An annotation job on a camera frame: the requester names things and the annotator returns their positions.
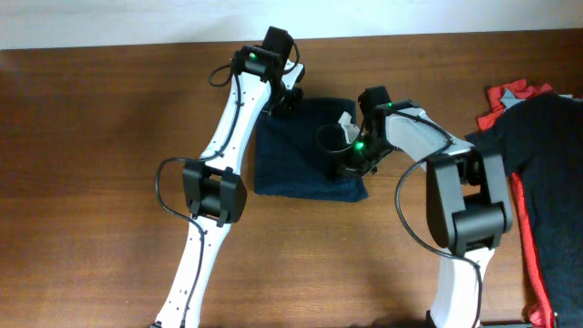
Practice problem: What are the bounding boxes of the navy blue shorts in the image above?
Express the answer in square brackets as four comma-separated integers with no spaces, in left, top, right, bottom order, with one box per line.
[254,97,368,202]

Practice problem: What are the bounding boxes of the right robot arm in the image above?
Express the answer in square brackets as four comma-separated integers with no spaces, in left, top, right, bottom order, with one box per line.
[331,87,513,327]

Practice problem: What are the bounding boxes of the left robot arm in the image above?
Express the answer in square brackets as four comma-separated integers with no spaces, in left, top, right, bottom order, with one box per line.
[152,26,305,328]

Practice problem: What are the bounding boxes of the dark navy t-shirt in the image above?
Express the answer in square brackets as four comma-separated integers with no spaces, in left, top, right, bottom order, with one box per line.
[466,92,582,327]

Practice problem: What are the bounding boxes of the red garment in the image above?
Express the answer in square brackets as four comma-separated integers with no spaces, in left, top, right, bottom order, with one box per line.
[476,79,558,328]

